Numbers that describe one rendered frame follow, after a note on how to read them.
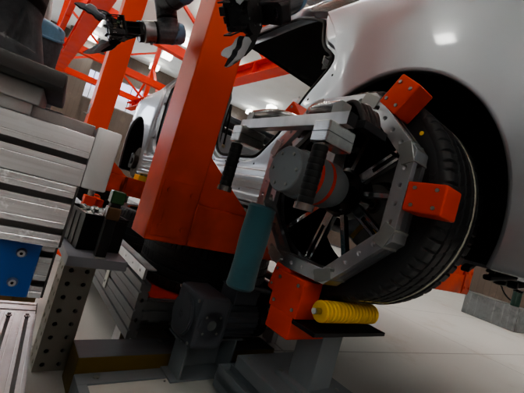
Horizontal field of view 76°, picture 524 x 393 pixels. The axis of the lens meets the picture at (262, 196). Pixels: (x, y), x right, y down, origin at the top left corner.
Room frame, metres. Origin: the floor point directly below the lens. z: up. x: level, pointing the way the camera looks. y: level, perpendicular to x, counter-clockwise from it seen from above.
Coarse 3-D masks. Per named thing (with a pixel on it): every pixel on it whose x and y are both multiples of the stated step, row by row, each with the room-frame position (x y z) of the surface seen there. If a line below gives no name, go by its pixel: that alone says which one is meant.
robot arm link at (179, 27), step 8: (160, 24) 1.16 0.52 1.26; (168, 24) 1.17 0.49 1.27; (176, 24) 1.19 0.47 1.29; (160, 32) 1.16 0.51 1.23; (168, 32) 1.17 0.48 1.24; (176, 32) 1.18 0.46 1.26; (184, 32) 1.20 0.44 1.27; (160, 40) 1.18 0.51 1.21; (168, 40) 1.19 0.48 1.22; (176, 40) 1.20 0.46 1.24; (184, 40) 1.22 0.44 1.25
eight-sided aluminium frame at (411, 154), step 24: (360, 96) 0.93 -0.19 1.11; (384, 120) 0.86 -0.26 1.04; (288, 144) 1.15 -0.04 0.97; (408, 144) 0.78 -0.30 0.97; (408, 168) 0.77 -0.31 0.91; (264, 192) 1.17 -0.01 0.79; (384, 216) 0.79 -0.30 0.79; (408, 216) 0.79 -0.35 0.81; (384, 240) 0.78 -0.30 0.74; (288, 264) 1.00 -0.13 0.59; (312, 264) 0.93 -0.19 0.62; (336, 264) 0.87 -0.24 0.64; (360, 264) 0.86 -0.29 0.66
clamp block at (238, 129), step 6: (234, 126) 1.00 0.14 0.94; (240, 126) 0.97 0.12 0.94; (246, 126) 0.97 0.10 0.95; (234, 132) 0.99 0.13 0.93; (240, 132) 0.96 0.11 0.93; (246, 132) 0.97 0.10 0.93; (252, 132) 0.98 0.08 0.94; (258, 132) 1.00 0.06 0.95; (234, 138) 0.98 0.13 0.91; (240, 138) 0.96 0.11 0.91; (246, 138) 0.97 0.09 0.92; (252, 138) 0.99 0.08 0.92; (258, 138) 1.00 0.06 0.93; (264, 138) 1.01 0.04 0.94; (246, 144) 0.98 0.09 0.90; (252, 144) 0.99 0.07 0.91; (258, 144) 1.00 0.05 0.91
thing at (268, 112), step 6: (270, 108) 0.94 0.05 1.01; (276, 108) 0.93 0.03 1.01; (252, 114) 0.99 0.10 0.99; (258, 114) 0.97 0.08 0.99; (264, 114) 0.95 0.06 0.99; (270, 114) 0.93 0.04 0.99; (276, 114) 0.92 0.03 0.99; (282, 114) 0.91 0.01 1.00; (288, 114) 0.91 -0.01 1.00; (294, 114) 0.92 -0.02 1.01
